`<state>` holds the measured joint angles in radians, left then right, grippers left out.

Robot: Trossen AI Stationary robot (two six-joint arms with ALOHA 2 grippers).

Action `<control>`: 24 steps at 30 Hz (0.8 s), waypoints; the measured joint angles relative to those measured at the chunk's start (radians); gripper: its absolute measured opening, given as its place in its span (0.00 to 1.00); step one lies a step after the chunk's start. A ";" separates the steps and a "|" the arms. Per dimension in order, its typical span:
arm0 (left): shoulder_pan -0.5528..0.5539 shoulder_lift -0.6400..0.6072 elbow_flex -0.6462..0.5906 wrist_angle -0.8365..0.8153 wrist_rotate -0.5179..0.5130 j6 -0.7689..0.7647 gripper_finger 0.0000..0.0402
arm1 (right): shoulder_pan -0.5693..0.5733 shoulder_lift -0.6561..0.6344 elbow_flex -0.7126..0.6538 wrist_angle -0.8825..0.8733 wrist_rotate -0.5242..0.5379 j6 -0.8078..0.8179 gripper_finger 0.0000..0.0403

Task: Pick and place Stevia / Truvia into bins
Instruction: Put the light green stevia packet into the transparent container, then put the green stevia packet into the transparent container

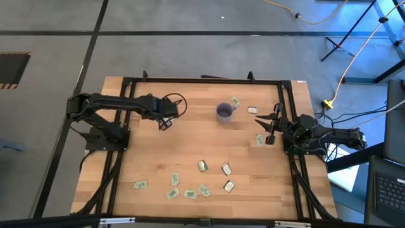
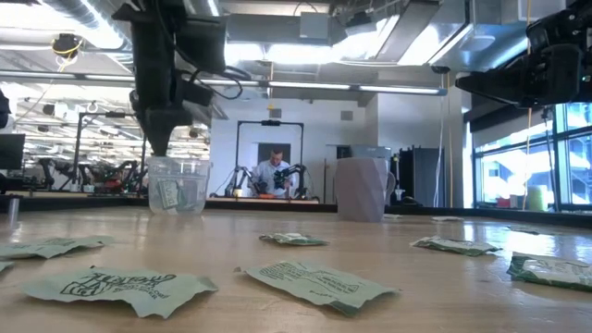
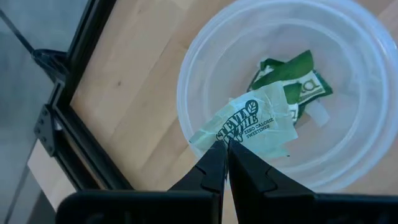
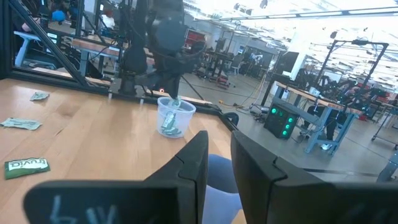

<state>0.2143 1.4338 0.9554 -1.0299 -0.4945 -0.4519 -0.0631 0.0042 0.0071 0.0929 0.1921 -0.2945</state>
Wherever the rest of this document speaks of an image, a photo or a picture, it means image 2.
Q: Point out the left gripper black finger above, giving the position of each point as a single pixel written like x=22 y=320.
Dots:
x=162 y=129

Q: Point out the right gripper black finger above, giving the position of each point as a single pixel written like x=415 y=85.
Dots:
x=499 y=85

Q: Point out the black background robot arm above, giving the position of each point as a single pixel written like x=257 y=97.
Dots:
x=115 y=176
x=287 y=175
x=240 y=178
x=48 y=173

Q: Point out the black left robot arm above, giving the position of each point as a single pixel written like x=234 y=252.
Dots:
x=152 y=37

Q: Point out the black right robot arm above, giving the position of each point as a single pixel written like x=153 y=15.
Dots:
x=587 y=69

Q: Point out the clear plastic cup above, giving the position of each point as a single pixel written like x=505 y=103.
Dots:
x=194 y=176

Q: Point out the person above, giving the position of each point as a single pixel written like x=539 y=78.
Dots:
x=270 y=173

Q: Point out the black cabinet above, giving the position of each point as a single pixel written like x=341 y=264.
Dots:
x=423 y=176

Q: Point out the yellow-green cylinder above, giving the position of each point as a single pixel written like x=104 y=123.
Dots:
x=538 y=199

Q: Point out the grey cabinet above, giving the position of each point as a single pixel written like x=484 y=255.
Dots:
x=370 y=151

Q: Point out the long ceiling light strip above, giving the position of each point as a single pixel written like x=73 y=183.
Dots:
x=305 y=85

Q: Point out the black monitor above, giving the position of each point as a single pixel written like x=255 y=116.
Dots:
x=11 y=150

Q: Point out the lavender faceted mug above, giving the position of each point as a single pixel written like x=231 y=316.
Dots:
x=361 y=189

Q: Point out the grey ceiling box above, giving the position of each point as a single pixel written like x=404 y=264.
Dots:
x=314 y=25

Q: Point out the black workstation frame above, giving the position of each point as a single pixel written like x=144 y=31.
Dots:
x=114 y=114
x=270 y=123

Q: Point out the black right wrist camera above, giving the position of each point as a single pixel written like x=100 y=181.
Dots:
x=562 y=25

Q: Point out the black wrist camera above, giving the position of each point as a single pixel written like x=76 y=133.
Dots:
x=562 y=25
x=201 y=44

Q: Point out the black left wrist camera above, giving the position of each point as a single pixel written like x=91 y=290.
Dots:
x=201 y=44

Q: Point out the dark window frame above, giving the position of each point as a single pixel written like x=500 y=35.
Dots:
x=557 y=157

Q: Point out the silver ceiling duct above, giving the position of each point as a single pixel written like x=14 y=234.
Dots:
x=92 y=23
x=416 y=32

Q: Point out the black aluminium table frame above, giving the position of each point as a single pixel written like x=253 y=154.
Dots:
x=268 y=207

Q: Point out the silver metal post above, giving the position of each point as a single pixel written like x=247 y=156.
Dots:
x=14 y=213

